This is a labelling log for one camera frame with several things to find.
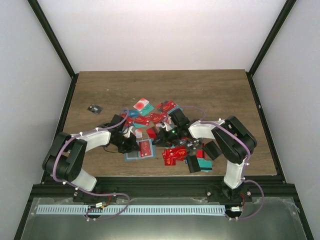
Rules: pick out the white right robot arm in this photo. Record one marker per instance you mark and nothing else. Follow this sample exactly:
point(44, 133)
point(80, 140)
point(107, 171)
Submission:
point(227, 137)

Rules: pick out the teal card with stripe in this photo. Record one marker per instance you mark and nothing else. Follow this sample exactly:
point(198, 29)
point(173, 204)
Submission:
point(205, 165)

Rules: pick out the light blue slotted rail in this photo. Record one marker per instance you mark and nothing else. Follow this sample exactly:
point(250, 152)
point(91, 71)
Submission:
point(201, 210)

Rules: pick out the red vip card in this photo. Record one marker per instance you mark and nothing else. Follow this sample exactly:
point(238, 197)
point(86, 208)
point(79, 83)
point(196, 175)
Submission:
point(146, 148)
point(166, 106)
point(171, 155)

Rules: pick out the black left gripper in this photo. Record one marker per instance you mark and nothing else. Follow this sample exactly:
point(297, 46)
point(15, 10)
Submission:
point(131, 147)

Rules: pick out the blue leather card holder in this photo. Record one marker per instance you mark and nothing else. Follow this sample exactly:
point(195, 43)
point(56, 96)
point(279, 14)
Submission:
point(139, 158)

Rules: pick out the black aluminium frame rail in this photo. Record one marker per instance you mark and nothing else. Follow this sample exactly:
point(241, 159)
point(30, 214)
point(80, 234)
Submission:
point(162, 186)

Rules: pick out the white red circle card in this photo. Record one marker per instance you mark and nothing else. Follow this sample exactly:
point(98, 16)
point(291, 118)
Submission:
point(141, 104)

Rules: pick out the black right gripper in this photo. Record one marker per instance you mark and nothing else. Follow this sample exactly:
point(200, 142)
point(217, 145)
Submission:
point(164, 139)

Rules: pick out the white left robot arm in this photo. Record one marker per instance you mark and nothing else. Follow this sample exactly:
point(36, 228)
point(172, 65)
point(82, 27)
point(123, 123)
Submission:
point(64, 160)

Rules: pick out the small black card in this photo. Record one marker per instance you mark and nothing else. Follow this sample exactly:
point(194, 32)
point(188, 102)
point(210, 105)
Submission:
point(96, 109)

